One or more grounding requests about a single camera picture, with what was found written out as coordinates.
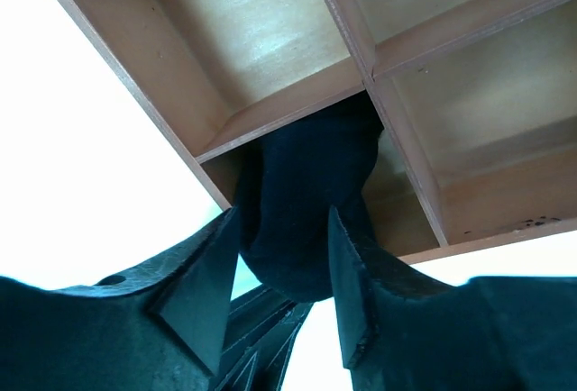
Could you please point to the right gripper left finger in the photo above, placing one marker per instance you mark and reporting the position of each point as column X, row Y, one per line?
column 159, row 325

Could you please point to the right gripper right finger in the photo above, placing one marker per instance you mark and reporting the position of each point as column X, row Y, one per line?
column 400, row 329

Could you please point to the black sock white stripes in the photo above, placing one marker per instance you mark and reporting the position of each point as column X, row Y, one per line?
column 289, row 183

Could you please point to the orange compartment tray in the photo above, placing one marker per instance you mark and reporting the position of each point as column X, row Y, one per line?
column 478, row 100

